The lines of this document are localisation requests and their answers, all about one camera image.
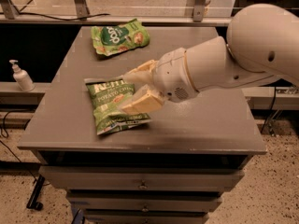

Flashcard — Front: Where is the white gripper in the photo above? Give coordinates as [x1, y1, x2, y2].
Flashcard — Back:
[119, 48, 198, 115]

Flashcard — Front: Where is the green jalapeno kettle chip bag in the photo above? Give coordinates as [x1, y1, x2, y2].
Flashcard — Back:
[85, 79, 150, 135]

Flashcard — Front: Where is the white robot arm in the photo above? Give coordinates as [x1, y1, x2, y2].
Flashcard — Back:
[119, 4, 299, 115]

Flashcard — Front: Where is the green popcorn snack bag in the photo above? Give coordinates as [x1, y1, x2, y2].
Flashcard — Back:
[91, 19, 150, 57]

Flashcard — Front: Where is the grey drawer cabinet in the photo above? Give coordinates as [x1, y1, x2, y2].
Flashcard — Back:
[19, 27, 266, 224]

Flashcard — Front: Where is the white pump dispenser bottle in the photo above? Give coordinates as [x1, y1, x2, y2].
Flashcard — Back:
[9, 60, 35, 91]

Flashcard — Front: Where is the black floor stand foot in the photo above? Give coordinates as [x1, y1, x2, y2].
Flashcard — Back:
[26, 175, 45, 211]

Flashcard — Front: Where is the grey metal rail frame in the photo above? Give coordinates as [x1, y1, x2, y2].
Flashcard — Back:
[0, 0, 236, 26]

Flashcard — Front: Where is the black cable on rail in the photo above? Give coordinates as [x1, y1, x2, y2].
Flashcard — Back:
[0, 12, 111, 21]

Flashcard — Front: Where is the black floor cable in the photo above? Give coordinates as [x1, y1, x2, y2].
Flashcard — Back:
[0, 109, 41, 185]

